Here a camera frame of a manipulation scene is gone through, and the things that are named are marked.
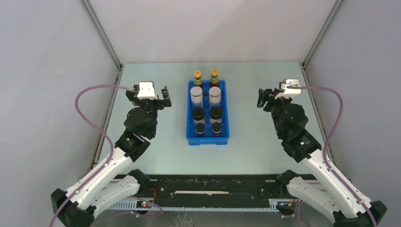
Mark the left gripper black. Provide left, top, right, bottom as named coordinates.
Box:
left=126, top=87, right=171, bottom=136

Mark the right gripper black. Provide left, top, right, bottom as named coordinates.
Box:
left=256, top=88, right=292, bottom=137

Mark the clear jar silver lid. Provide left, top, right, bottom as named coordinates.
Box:
left=209, top=87, right=222, bottom=108
left=190, top=86, right=203, bottom=109

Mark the white spice jar black lid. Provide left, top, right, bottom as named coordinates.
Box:
left=192, top=107, right=205, bottom=124
left=209, top=106, right=223, bottom=124

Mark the red sauce bottle yellow cap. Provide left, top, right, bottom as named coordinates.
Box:
left=209, top=69, right=219, bottom=88

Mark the small pepper jar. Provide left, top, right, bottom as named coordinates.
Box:
left=212, top=122, right=222, bottom=137
left=195, top=123, right=205, bottom=137

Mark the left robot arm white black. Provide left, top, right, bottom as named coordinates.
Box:
left=49, top=81, right=172, bottom=227

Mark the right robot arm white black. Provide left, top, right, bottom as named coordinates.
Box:
left=257, top=87, right=387, bottom=227

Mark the blue compartment tray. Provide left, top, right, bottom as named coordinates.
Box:
left=186, top=80, right=230, bottom=146

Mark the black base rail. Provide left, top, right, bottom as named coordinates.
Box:
left=136, top=174, right=294, bottom=210

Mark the aluminium frame front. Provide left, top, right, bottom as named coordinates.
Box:
left=94, top=178, right=358, bottom=212

